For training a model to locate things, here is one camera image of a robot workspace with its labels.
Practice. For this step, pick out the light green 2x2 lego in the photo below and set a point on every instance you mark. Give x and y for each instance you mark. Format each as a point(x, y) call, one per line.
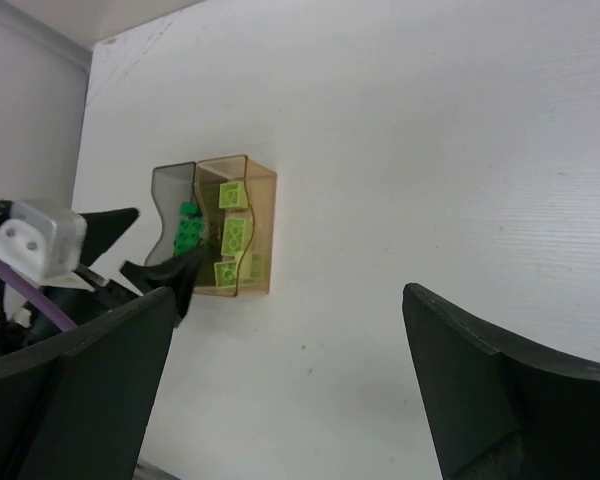
point(233, 196)

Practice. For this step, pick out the small dark green curved lego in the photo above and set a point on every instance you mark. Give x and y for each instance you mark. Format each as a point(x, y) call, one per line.
point(189, 210)

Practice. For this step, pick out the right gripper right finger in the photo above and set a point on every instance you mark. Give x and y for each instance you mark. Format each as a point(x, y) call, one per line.
point(498, 405)

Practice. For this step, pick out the dark green 2x4 lego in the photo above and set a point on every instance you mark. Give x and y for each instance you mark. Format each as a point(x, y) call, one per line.
point(188, 234)

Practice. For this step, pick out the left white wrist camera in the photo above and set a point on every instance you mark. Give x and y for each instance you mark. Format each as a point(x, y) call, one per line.
point(43, 242)

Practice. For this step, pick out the light green sloped lego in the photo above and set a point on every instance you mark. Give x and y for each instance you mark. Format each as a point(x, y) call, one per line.
point(236, 236)

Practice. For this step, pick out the smoky grey plastic container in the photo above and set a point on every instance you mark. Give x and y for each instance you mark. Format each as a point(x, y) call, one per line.
point(171, 186)

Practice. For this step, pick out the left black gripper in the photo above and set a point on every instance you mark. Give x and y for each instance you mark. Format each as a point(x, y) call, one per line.
point(178, 273)

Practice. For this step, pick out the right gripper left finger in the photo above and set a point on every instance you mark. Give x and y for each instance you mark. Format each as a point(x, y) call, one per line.
point(76, 406)

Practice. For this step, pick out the amber plastic container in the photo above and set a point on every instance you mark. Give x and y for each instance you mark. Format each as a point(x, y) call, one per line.
point(261, 183)

